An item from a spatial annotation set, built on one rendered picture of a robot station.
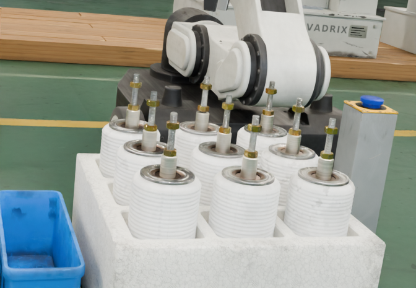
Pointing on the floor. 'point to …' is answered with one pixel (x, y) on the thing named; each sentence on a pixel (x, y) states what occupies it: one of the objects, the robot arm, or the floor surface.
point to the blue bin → (38, 241)
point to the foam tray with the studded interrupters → (211, 249)
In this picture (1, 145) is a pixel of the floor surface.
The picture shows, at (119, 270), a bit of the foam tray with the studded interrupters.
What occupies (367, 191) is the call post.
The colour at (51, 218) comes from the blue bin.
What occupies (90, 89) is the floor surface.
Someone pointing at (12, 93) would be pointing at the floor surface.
